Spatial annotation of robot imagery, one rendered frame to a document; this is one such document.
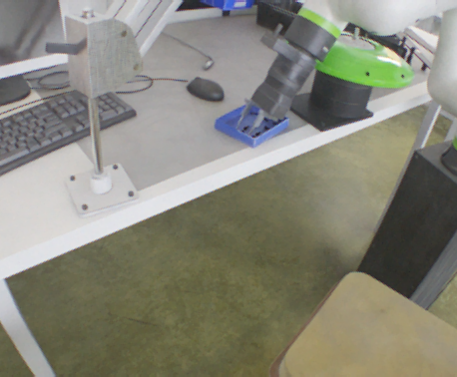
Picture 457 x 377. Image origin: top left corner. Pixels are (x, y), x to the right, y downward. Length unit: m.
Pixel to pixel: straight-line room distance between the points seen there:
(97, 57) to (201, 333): 1.20
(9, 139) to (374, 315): 0.85
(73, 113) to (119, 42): 0.34
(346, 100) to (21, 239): 0.72
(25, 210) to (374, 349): 0.73
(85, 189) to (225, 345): 1.01
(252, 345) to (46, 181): 1.07
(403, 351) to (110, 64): 0.79
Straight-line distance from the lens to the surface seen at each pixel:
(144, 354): 1.48
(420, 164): 1.20
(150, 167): 0.69
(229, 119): 0.83
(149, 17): 0.57
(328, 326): 0.88
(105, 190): 0.62
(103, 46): 0.50
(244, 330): 1.55
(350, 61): 0.84
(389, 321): 0.94
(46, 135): 0.77
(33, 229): 0.60
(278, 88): 0.76
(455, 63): 1.17
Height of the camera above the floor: 1.33
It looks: 39 degrees down
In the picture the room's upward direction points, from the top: 8 degrees clockwise
